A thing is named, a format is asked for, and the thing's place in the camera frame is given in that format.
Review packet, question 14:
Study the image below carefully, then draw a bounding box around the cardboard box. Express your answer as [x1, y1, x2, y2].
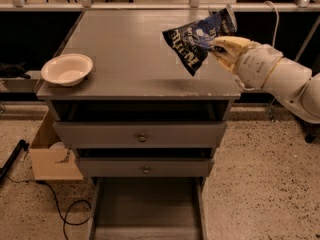
[29, 112, 83, 181]

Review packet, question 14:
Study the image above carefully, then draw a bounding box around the grey drawer cabinet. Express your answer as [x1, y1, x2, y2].
[35, 9, 242, 240]

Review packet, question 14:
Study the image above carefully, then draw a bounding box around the black bar on floor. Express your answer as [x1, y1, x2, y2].
[0, 139, 29, 184]

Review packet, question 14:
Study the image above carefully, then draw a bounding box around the black floor cable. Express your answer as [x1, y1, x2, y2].
[5, 174, 92, 240]

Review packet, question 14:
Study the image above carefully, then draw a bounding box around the black object on rail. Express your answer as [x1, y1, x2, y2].
[0, 63, 31, 79]

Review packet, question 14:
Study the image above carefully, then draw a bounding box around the white hanging cable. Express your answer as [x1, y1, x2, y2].
[238, 1, 281, 93]

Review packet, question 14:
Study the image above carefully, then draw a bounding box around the bottom grey drawer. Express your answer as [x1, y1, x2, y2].
[86, 178, 209, 240]

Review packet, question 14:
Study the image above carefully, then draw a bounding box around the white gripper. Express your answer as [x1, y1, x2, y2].
[211, 36, 283, 88]

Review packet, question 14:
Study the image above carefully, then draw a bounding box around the top grey drawer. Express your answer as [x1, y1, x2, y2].
[54, 122, 226, 149]

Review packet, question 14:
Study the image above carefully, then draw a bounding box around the metal frame rail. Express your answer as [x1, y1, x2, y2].
[0, 69, 308, 95]

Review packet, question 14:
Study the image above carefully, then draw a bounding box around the middle grey drawer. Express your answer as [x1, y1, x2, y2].
[76, 158, 214, 177]

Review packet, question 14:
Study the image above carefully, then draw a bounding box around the black cart at right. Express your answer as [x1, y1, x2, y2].
[294, 55, 320, 144]

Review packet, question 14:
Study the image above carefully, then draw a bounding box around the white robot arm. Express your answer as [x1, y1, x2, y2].
[211, 36, 320, 124]

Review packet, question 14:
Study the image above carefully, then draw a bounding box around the white bowl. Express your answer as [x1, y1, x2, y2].
[41, 54, 93, 87]

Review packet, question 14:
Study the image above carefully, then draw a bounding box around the grey drawer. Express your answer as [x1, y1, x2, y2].
[76, 158, 214, 177]
[54, 122, 226, 149]
[86, 178, 209, 240]

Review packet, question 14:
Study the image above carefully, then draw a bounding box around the blue chip bag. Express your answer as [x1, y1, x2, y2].
[162, 5, 237, 76]

